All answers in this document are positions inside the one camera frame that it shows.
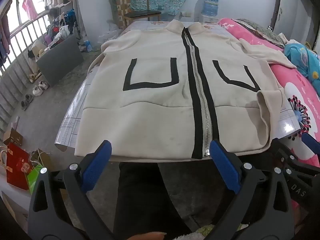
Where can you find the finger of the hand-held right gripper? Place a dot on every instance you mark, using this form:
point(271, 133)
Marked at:
point(310, 141)
point(287, 156)

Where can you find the wooden chair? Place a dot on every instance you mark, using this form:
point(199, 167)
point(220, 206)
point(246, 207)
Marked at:
point(140, 11)

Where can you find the small blue bottle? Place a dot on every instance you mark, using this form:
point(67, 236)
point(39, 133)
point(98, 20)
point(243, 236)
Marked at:
point(88, 46)

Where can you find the wall socket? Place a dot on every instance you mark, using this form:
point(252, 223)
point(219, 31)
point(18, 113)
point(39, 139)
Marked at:
point(185, 14)

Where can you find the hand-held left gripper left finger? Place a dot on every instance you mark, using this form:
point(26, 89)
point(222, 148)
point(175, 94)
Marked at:
point(97, 166)

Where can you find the metal railing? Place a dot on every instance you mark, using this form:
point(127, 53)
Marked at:
point(17, 55)

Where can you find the pink hanging garment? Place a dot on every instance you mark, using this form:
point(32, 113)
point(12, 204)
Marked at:
point(29, 3)

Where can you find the grey storage box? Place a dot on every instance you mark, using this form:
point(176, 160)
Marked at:
point(60, 60)

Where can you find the cardboard box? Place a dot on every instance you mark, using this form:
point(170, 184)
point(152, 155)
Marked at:
point(12, 137)

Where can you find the beige zip jacket black trim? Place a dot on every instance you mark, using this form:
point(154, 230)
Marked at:
point(155, 105)

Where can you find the green bag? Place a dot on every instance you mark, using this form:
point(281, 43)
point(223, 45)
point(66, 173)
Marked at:
point(33, 180)

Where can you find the dark purple hanging garment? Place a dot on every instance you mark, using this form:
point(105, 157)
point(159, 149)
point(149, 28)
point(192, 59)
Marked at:
point(4, 35)

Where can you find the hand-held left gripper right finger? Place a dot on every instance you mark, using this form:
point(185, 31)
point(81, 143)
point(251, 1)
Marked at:
point(225, 166)

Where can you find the white door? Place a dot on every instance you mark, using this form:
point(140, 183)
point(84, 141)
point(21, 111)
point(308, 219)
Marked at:
point(295, 7)

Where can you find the blue water cooler bottle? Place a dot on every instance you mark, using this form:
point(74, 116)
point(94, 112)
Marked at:
point(210, 5)

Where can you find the red gift bag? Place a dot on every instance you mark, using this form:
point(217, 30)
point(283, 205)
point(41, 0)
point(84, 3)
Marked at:
point(18, 166)

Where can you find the person's left hand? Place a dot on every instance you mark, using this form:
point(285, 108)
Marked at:
point(150, 236)

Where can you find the pile of clothes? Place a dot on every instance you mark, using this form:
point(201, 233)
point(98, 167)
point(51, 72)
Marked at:
point(62, 27)

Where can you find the grey knitted cushion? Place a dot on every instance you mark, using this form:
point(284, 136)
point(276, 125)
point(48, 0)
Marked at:
point(260, 30)

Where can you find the brown paper bag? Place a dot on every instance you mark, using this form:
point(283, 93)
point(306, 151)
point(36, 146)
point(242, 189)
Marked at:
point(43, 158)

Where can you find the pink floral blanket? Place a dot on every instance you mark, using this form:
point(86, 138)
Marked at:
point(295, 92)

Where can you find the blue printed garment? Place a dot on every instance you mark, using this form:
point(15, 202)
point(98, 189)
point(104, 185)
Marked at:
point(302, 57)

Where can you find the person's black trousers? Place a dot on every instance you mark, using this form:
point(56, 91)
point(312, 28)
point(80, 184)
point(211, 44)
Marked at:
point(150, 197)

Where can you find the orange patterned box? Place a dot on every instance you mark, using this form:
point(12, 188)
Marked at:
point(120, 10)

